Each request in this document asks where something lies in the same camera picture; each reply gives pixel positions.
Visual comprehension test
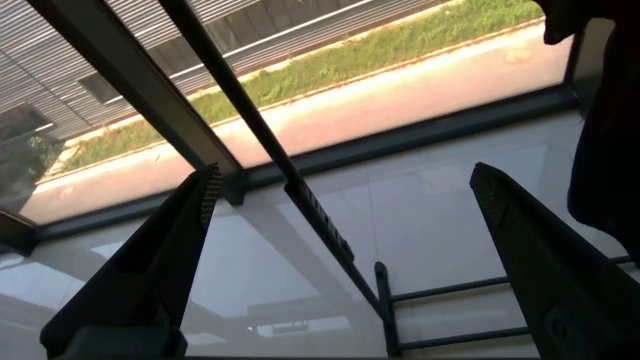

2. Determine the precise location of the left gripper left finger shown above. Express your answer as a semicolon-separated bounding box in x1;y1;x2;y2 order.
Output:
39;161;223;359

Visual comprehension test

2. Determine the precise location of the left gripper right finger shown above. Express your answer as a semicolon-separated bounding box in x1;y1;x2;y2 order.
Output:
468;161;640;360

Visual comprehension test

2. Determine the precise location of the black garment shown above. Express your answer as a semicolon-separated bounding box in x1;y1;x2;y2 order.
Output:
531;0;640;265

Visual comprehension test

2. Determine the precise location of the black clothes rack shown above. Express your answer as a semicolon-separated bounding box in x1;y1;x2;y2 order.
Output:
157;0;635;359

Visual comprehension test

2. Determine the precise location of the window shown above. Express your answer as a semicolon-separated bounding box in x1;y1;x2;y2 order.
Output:
0;0;616;257

